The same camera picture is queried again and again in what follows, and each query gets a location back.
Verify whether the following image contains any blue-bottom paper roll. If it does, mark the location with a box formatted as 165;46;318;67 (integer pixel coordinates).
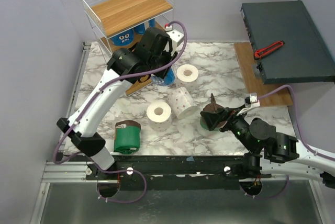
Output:
151;69;175;86

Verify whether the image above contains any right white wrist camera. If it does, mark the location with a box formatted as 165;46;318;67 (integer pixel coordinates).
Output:
237;93;260;116

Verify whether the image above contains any plain white bottom paper roll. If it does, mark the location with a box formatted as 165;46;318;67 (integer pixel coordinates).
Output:
176;64;199;91

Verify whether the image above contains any brown paper roll green base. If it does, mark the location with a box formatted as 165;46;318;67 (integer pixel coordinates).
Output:
200;104;226;131

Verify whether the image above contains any green wrapped brown paper roll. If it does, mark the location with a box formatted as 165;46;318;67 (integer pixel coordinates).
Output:
114;120;141;155

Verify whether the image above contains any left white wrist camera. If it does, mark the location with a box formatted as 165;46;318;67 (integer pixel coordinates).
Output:
164;24;184;50

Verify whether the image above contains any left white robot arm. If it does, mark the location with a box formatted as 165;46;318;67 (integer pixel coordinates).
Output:
57;23;187;180

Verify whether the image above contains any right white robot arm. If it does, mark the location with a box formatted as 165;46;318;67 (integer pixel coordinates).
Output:
200;107;334;188

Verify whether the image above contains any aluminium frame rail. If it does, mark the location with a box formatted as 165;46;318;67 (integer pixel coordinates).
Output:
41;41;92;183

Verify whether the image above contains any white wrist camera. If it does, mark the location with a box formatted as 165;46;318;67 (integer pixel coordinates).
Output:
237;93;260;116
164;24;184;50

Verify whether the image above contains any red black utility knife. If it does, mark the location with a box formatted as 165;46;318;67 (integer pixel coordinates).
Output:
253;40;285;60

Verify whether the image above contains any white wire wooden shelf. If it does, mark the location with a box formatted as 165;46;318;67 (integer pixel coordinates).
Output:
77;0;176;96

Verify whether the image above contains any pink dotted paper roll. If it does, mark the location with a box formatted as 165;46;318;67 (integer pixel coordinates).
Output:
167;87;198;119

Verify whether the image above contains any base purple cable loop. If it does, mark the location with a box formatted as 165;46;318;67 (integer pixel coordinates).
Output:
238;174;290;200
96;169;148;204

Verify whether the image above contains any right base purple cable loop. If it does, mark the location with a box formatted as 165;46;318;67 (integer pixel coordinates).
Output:
238;174;290;200

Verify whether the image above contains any blue cartoon-face paper roll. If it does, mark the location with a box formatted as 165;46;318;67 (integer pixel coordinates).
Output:
110;29;135;46

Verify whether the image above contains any black metal base rail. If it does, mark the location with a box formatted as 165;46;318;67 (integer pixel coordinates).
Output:
85;153;272;192

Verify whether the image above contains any dark grey flat metal box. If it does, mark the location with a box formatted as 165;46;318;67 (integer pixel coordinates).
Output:
241;0;334;84

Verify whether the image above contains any wooden board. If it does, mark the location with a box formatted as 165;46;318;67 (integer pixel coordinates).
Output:
233;42;293;107

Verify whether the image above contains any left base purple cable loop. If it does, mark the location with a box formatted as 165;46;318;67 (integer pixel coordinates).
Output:
96;169;148;204

